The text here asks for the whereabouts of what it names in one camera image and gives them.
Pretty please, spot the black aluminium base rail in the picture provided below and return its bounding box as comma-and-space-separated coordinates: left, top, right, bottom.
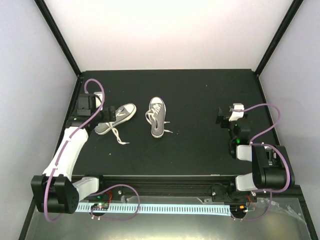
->
94, 174, 258, 202

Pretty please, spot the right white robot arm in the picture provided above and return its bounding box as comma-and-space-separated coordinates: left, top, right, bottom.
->
216, 103, 296, 202

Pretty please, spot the white slotted cable duct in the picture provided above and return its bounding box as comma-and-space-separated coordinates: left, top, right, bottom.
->
75, 202, 231, 217

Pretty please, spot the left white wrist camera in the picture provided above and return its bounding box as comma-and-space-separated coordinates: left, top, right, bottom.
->
94, 91, 103, 102

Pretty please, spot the right black frame post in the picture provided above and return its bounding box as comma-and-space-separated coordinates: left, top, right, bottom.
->
255, 0, 304, 77

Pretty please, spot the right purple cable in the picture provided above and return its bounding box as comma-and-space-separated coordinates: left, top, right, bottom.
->
229, 103, 294, 222

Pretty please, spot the left black frame post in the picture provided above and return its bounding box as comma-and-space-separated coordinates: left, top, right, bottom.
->
34, 0, 82, 77

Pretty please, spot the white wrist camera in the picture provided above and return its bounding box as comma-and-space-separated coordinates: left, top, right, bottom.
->
94, 91, 103, 102
228, 103, 245, 122

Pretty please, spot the black frame post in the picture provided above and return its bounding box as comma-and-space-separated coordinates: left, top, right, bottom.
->
34, 0, 82, 77
255, 0, 304, 77

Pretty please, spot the grey sneaker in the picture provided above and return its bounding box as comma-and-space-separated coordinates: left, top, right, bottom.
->
94, 103, 137, 145
145, 96, 172, 139

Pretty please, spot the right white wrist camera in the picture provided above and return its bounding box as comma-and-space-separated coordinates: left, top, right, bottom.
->
228, 103, 245, 122

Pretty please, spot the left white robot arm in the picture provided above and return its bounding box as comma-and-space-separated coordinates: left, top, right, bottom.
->
30, 92, 116, 214

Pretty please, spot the left small circuit board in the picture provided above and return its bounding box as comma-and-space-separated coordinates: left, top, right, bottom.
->
91, 202, 109, 211

